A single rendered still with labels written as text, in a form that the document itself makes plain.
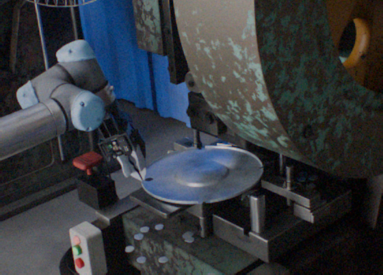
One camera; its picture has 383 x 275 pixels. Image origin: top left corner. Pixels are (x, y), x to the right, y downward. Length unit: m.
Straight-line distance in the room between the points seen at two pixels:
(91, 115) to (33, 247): 1.65
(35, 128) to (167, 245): 0.52
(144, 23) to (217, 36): 0.63
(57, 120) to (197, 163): 0.47
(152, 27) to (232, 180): 0.40
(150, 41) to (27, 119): 0.44
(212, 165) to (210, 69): 0.63
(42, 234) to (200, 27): 2.09
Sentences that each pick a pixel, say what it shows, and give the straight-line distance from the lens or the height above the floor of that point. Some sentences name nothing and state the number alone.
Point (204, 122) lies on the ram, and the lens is 1.77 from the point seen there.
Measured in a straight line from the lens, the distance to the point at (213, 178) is 1.79.
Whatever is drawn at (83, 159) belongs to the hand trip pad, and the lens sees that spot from 2.02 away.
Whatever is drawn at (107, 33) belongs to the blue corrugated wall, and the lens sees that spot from 4.22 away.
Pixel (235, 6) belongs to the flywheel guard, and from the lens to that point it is 1.15.
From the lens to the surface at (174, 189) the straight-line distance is 1.77.
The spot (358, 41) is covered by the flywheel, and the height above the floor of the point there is 1.16.
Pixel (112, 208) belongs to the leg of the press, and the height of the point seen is 0.64.
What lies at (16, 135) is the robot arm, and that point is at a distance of 1.48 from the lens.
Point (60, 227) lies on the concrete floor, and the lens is 3.23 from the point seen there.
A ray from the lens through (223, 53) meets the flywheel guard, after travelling 1.20.
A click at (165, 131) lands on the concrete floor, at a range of 3.93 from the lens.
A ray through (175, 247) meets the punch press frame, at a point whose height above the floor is 0.64.
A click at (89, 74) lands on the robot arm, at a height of 1.07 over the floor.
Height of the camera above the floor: 1.65
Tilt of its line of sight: 25 degrees down
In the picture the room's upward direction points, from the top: 5 degrees counter-clockwise
